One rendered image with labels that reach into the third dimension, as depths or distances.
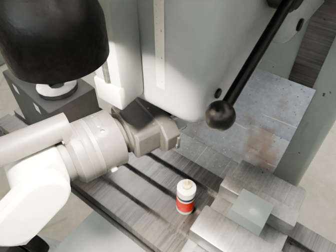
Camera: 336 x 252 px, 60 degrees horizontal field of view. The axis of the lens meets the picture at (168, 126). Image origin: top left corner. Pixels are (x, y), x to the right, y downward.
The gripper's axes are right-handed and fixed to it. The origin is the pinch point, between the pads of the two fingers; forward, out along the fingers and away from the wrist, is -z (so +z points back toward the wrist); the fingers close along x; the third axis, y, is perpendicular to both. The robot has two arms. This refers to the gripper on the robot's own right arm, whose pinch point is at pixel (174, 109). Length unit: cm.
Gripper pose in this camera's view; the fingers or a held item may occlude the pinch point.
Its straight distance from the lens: 48.6
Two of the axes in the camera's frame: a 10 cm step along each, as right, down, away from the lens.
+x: -5.6, -5.9, 5.8
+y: -0.1, 7.0, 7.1
